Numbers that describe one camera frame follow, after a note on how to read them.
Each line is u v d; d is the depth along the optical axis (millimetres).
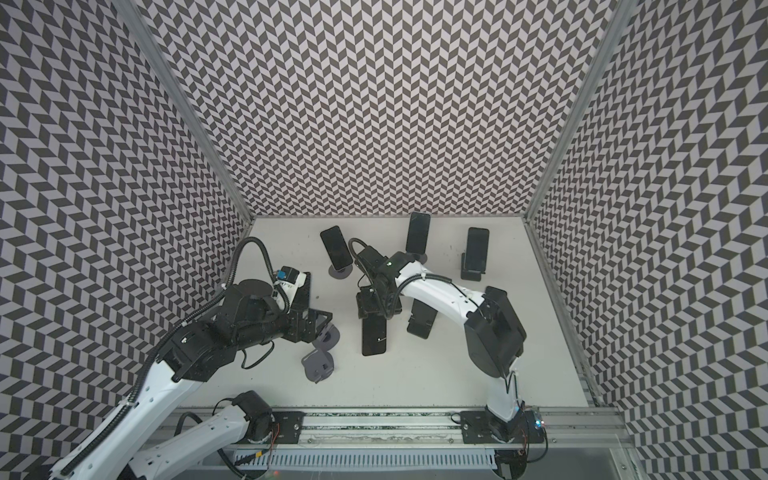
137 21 724
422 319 886
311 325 583
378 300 736
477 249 938
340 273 991
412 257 1120
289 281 591
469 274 960
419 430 739
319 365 779
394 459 695
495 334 468
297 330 571
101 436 381
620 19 677
